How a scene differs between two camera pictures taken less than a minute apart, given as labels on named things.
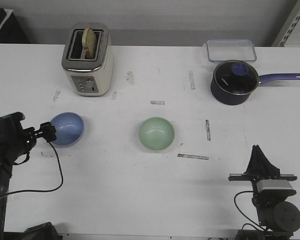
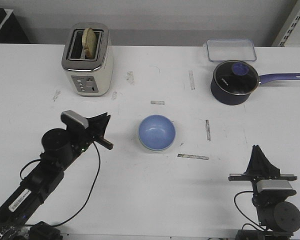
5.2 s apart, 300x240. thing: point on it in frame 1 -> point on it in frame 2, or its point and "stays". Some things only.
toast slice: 89,41 stays
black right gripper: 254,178 stays
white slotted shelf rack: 295,31 stays
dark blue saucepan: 236,100 stays
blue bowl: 69,129 -> 157,132
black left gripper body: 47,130 -> 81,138
